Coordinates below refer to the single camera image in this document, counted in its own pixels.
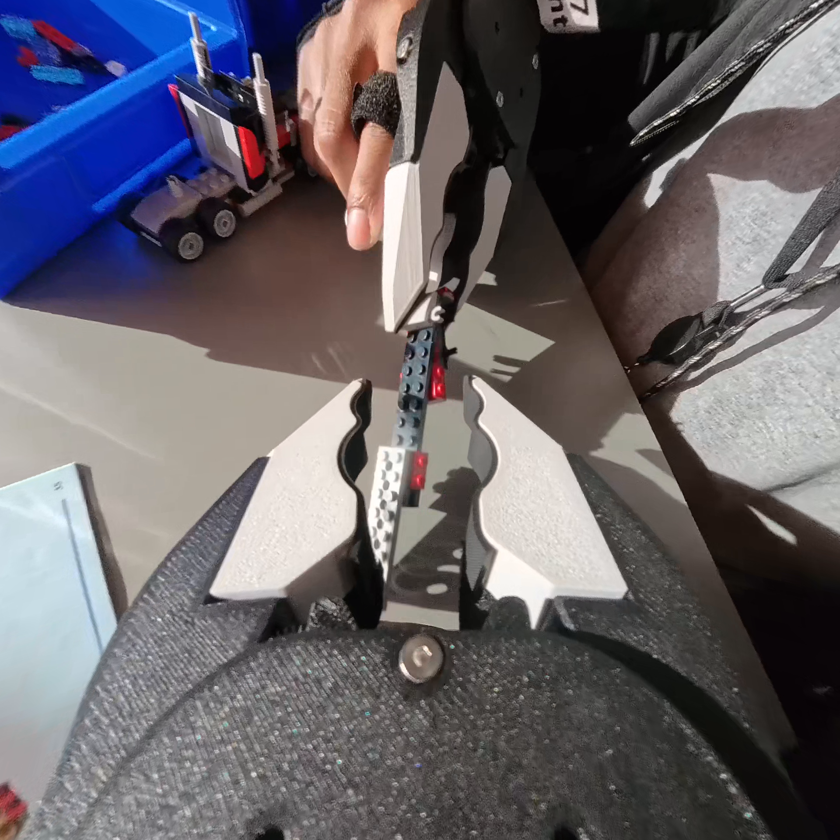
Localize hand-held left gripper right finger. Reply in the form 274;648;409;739
461;375;631;629

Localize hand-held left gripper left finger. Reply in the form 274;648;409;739
209;378;374;623

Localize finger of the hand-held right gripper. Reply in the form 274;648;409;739
381;62;472;333
451;164;514;314

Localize long grey black brick assembly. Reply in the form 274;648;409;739
367;282;455;588

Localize person's right hand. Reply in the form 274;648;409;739
297;0;421;252

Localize person's black jacket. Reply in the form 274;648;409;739
525;0;818;257

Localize person's grey trousers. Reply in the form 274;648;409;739
581;0;840;572

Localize toy brick truck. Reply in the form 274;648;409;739
125;12;309;263

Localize light blue instruction booklet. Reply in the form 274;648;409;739
0;462;127;837

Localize blue plastic bin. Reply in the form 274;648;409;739
0;0;260;299

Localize pile of loose bricks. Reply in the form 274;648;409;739
0;13;129;142

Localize braided cord with lock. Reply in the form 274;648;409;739
630;262;840;403

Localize black lanyard strap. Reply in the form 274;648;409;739
763;184;840;291

